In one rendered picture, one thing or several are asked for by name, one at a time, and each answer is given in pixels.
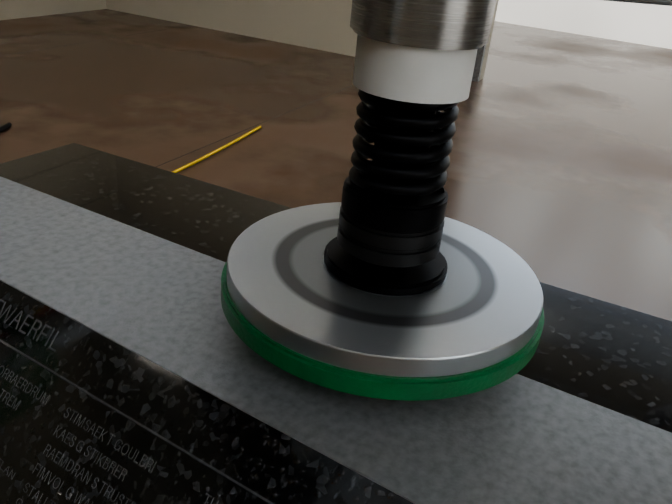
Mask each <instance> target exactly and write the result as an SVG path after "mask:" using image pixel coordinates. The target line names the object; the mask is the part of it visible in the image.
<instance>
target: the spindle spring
mask: <svg viewBox="0 0 672 504"><path fill-rule="evenodd" d="M358 96H359V97H360V99H361V100H362V101H361V102H360V103H359V104H358V106H357V107H356V109H357V115H358V116H359V117H360V118H359V119H357V120H356V122H355V125H354V128H355V131H356V132H357V135H356V136H355V137H354V138H353V147H354V149H355V151H354V152H353V153H352V155H351V162H352V164H353V167H352V168H351V169H350V171H349V176H350V180H351V181H352V182H353V183H354V184H355V185H357V186H358V187H360V188H361V189H364V190H366V191H368V192H372V193H375V194H379V195H384V196H391V197H418V196H424V195H428V194H431V193H433V192H435V191H438V192H445V191H444V187H443V186H444V185H445V183H446V181H447V171H446V170H447V168H448V167H449V165H450V157H449V154H450V153H451V151H452V147H453V141H452V139H451V138H452V137H453V136H454V134H455V132H456V127H455V122H454V121H456V119H457V118H458V115H459V108H458V106H457V104H458V103H459V102H458V103H452V104H420V103H410V102H403V101H396V100H391V99H386V98H382V97H379V96H375V95H372V94H369V93H366V92H364V91H362V90H360V89H359V92H358ZM379 108H384V109H389V110H397V111H406V112H433V111H436V114H433V115H400V114H392V113H386V112H382V111H378V109H379ZM441 110H443V111H444V112H441ZM376 125H377V126H381V127H386V128H391V129H400V130H432V129H433V132H429V133H416V134H411V133H396V132H390V131H385V130H380V129H377V128H375V127H376ZM441 128H442V129H441ZM374 142H376V143H380V144H384V145H390V146H399V147H428V146H431V147H430V149H424V150H397V149H390V148H384V147H380V146H376V145H373V144H370V143H374ZM368 158H370V159H373V160H377V161H381V162H386V163H393V164H404V165H416V164H426V163H428V165H426V166H421V167H394V166H387V165H382V164H378V163H375V162H372V160H367V159H368ZM363 174H368V175H371V176H374V177H378V178H383V179H389V180H399V181H417V180H425V181H424V182H418V183H392V182H385V181H380V180H376V179H372V178H370V177H367V176H365V175H363Z"/></svg>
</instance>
